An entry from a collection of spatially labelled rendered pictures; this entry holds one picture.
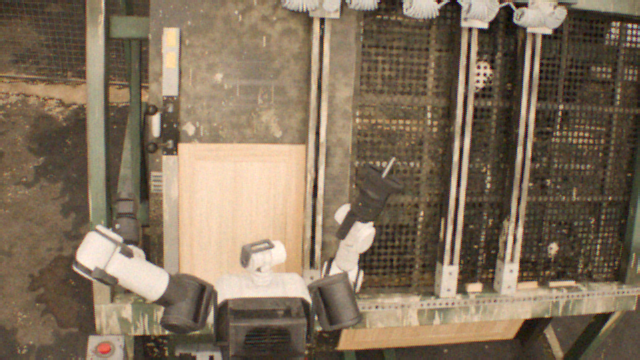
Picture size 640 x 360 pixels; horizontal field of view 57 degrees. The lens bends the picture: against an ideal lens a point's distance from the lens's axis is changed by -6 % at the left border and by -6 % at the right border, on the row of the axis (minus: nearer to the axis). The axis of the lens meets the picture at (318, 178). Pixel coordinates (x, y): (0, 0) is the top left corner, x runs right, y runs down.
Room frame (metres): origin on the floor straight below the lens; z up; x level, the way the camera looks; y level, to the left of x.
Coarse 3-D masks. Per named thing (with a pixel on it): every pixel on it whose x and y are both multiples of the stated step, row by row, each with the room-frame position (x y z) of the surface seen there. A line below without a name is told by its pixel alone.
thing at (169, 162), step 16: (176, 32) 1.73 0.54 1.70; (176, 48) 1.70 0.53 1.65; (176, 64) 1.67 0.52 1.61; (176, 80) 1.65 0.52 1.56; (176, 160) 1.51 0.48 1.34; (176, 176) 1.48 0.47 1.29; (176, 192) 1.45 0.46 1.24; (176, 208) 1.43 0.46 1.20; (176, 224) 1.40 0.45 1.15; (176, 240) 1.37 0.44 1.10; (176, 256) 1.34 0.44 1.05; (176, 272) 1.31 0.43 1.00
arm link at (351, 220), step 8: (344, 208) 1.34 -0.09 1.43; (352, 208) 1.30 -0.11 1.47; (336, 216) 1.32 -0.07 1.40; (344, 216) 1.31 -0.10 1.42; (352, 216) 1.27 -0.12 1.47; (360, 216) 1.28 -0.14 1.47; (368, 216) 1.28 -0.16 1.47; (376, 216) 1.30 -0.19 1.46; (344, 224) 1.26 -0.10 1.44; (352, 224) 1.26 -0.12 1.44; (360, 224) 1.28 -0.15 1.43; (368, 224) 1.29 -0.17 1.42; (336, 232) 1.27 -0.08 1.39; (344, 232) 1.26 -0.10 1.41; (352, 232) 1.27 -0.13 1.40
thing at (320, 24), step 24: (336, 0) 1.75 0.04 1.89; (312, 24) 1.85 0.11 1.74; (312, 48) 1.79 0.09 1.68; (312, 72) 1.75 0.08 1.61; (312, 96) 1.71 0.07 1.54; (312, 120) 1.67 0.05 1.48; (312, 144) 1.63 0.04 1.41; (312, 168) 1.59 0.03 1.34; (312, 192) 1.55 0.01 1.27; (312, 216) 1.53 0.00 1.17; (312, 240) 1.46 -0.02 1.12; (312, 264) 1.44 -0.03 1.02
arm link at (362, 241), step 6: (366, 228) 1.28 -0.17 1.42; (372, 228) 1.28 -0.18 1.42; (348, 234) 1.34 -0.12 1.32; (360, 234) 1.26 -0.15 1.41; (366, 234) 1.26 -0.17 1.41; (372, 234) 1.28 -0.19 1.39; (342, 240) 1.31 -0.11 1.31; (348, 240) 1.31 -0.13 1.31; (354, 240) 1.32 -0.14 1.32; (360, 240) 1.25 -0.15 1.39; (366, 240) 1.27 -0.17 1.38; (342, 246) 1.30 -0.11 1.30; (348, 246) 1.29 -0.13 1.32; (354, 246) 1.26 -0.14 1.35; (360, 246) 1.26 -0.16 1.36; (366, 246) 1.28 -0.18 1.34; (348, 252) 1.28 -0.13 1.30; (354, 252) 1.26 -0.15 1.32; (360, 252) 1.27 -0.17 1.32
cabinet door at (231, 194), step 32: (192, 160) 1.54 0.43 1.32; (224, 160) 1.57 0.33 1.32; (256, 160) 1.59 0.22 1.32; (288, 160) 1.62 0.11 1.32; (192, 192) 1.48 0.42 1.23; (224, 192) 1.51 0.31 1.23; (256, 192) 1.54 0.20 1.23; (288, 192) 1.57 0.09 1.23; (192, 224) 1.42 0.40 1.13; (224, 224) 1.45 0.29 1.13; (256, 224) 1.48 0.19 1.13; (288, 224) 1.51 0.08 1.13; (192, 256) 1.36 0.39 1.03; (224, 256) 1.39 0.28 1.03; (288, 256) 1.45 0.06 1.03
